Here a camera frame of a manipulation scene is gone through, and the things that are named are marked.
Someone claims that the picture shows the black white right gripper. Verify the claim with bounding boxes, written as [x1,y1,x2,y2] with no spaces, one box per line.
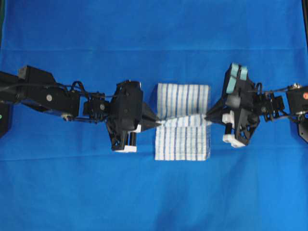
[205,83,260,147]

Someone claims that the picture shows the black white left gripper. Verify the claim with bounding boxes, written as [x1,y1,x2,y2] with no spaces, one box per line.
[106,80,161,152]

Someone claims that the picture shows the white blue striped towel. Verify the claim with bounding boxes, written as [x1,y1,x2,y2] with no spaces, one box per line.
[154,83,211,161]

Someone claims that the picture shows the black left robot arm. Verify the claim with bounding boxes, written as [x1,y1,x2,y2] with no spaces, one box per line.
[0,65,161,153]

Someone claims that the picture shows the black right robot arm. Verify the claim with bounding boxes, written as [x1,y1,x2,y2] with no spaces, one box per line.
[205,83,308,148]

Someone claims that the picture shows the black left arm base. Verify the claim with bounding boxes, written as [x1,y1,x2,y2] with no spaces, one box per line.
[0,103,13,138]

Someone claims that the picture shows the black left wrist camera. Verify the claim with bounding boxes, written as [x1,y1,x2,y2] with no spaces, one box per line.
[111,80,143,131]

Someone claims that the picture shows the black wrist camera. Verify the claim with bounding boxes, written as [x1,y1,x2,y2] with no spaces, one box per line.
[222,63,254,98]
[111,80,143,131]

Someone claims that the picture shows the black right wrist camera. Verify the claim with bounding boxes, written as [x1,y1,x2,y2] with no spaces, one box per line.
[222,63,254,98]

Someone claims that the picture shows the black aluminium frame rail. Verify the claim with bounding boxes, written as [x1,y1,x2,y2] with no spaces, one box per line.
[301,0,308,79]

